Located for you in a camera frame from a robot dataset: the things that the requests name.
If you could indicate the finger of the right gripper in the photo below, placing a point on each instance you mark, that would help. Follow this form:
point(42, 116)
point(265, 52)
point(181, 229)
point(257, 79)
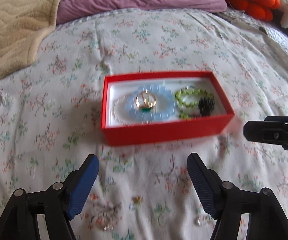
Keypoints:
point(272, 130)

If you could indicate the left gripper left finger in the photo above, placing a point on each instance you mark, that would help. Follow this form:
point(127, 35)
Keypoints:
point(80, 185)

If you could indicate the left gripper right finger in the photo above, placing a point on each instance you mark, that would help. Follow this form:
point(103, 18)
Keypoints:
point(206, 187)

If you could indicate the gold rings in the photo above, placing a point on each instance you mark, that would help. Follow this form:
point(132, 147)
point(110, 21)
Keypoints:
point(146, 101)

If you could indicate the floral white bedsheet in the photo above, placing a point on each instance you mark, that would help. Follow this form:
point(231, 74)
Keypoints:
point(50, 115)

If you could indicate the red cardboard box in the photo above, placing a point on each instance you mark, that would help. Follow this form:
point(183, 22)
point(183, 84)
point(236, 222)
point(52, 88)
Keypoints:
point(136, 134)

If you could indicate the orange knitted cushion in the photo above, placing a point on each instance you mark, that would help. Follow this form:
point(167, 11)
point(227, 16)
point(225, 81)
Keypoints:
point(258, 9)

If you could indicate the beige fleece blanket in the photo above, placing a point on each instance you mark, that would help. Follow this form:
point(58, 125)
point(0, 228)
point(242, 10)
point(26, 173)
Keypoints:
point(23, 25)

